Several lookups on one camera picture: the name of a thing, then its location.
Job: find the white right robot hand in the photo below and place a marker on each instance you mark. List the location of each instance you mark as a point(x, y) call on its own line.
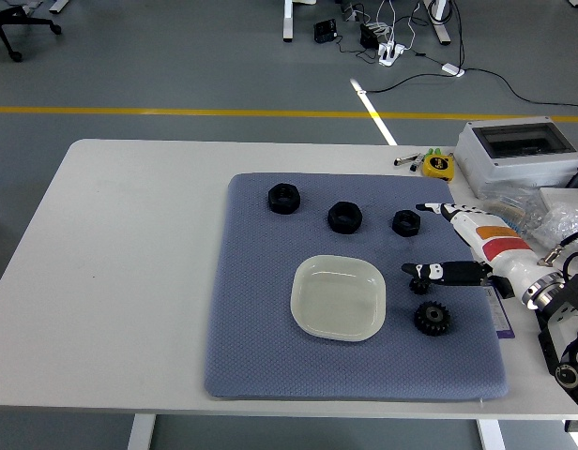
point(500, 248)

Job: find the small black gear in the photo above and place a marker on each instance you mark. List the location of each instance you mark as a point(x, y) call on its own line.
point(418, 287)

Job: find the large black gear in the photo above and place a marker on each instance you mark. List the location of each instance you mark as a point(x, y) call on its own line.
point(432, 319)

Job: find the flat white box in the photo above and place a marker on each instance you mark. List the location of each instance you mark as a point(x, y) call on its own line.
point(566, 197)

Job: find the small black hex nut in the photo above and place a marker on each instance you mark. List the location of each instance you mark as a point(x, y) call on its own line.
point(406, 224)

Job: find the large black hex nut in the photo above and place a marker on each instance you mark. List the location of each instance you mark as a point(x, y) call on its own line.
point(283, 199)
point(345, 218)

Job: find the clear bag of resistors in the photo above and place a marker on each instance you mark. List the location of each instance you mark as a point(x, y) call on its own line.
point(509, 206)

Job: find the clear bag of screws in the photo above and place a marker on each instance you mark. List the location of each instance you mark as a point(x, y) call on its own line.
point(558, 225)

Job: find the purple label card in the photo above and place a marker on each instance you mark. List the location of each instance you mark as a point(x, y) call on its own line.
point(502, 323)

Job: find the yellow tape measure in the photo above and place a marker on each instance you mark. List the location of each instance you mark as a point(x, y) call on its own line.
point(436, 165)

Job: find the small black tool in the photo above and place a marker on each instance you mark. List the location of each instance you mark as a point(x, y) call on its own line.
point(416, 164)

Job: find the silver pen tool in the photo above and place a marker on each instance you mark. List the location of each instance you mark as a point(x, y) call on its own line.
point(404, 160)

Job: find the white square dish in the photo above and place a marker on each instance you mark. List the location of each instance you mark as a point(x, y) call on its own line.
point(336, 300)

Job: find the white table leg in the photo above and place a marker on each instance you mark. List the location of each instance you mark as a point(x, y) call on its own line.
point(141, 431)
point(491, 433)

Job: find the white adapter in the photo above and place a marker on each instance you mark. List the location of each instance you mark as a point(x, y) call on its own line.
point(452, 69)

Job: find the white power strip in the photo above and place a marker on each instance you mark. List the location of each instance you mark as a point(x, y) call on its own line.
point(390, 52)

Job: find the white desk leg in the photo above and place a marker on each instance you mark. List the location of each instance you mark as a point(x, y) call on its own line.
point(440, 28)
point(289, 23)

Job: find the black power adapter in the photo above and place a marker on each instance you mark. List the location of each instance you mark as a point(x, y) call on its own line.
point(369, 35)

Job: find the blue-grey textured mat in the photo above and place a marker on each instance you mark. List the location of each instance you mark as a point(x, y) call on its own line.
point(270, 356)

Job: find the black electronic device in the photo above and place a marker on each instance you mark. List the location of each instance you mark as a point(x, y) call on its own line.
point(325, 31)

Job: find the black office chair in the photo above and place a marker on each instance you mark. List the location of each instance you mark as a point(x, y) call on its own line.
point(3, 19)

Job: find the grey electrical enclosure box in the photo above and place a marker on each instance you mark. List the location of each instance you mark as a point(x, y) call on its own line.
point(505, 169)

